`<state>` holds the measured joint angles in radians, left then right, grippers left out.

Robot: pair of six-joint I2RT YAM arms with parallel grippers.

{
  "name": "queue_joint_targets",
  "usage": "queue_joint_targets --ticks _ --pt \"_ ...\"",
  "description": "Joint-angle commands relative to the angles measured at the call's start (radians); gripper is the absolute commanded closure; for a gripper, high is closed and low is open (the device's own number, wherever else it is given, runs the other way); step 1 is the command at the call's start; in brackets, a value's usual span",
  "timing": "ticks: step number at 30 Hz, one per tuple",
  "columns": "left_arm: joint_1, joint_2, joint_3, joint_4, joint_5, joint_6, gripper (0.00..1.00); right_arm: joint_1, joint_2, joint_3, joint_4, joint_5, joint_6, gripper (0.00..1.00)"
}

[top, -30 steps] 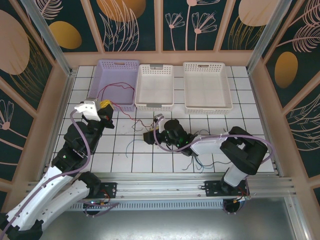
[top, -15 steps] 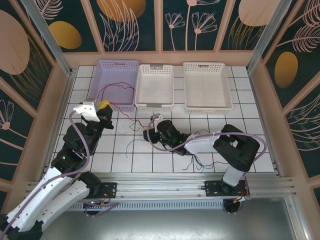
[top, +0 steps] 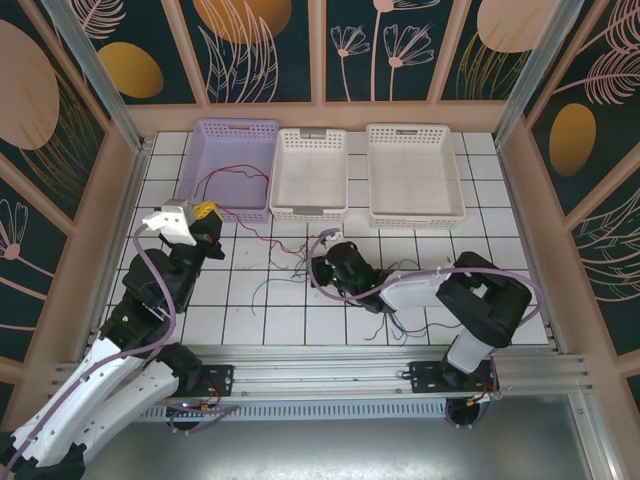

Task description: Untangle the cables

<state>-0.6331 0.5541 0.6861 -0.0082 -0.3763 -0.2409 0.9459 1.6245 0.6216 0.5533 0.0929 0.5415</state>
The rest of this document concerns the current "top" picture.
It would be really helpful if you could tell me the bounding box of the blue thin cable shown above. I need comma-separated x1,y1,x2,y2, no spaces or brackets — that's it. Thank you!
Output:
387,257,436,341
251,277,286,312

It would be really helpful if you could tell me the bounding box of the purple perforated plastic basket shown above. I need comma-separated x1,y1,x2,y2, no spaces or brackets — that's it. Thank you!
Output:
172,118,280,225

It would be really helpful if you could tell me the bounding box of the large white perforated basket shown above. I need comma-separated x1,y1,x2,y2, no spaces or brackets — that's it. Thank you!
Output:
365,123,468,231

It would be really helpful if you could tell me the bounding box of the grey steel bench plate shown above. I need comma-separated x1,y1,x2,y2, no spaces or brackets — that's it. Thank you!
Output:
79,418,616,480

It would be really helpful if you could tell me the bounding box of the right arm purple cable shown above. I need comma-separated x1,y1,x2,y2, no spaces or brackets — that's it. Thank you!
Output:
307,229,546,431

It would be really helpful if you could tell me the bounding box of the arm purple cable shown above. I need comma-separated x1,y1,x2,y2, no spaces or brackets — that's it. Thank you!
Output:
0,224,239,480
307,229,546,431

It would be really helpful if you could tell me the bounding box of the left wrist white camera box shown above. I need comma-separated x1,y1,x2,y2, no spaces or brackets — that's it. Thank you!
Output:
141,198,196,247

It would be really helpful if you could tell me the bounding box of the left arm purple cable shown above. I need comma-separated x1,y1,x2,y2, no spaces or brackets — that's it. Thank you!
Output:
0,224,239,480

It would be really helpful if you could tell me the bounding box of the white basket with grey handles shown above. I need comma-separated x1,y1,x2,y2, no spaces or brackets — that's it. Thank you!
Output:
268,128,350,224

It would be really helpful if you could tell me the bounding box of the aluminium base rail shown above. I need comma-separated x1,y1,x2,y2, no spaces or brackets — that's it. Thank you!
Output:
47,349,594,404

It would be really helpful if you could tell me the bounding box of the small wired circuit board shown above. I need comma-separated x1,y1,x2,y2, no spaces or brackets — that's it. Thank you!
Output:
464,391,503,407
166,398,224,417

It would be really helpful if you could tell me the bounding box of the grey slotted cable duct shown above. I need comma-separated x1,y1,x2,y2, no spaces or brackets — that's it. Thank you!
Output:
134,402,451,422

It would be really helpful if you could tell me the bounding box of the aluminium corner post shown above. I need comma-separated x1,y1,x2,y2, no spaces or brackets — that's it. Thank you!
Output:
41,0,151,154
493,0,587,149

